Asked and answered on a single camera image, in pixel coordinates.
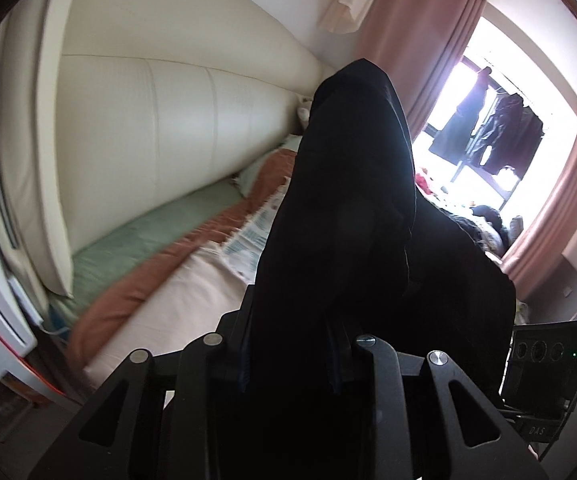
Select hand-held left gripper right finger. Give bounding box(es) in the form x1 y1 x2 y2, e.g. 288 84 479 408
326 319 549 480

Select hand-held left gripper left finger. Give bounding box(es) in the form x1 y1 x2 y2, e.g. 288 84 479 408
28 285 258 480

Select large black garment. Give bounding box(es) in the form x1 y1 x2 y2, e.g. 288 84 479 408
208 57 519 480

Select bed with brown blanket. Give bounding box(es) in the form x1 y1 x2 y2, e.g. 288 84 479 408
66 147 302 393

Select white triangle-patterned duvet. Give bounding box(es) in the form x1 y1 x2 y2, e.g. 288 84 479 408
217 180 292 283

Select green bed sheet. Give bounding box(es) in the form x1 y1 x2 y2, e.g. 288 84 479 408
48 177 246 326

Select black fluffy cloth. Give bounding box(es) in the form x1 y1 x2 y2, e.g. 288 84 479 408
441 204 512 263

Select pink curtain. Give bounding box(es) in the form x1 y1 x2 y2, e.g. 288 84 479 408
501 115 577 288
351 0 487 138

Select pale pillow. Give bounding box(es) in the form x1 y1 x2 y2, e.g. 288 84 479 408
236 149 292 200

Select dark hanging garment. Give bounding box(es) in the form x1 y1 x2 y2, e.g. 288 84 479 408
476 91 545 176
427 66 492 165

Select cream leather headboard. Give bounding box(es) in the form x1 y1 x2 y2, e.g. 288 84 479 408
0 0 342 303

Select bright window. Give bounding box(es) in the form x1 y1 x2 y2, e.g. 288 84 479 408
409 5 577 246

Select white cable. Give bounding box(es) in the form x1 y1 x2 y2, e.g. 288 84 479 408
38 317 72 338

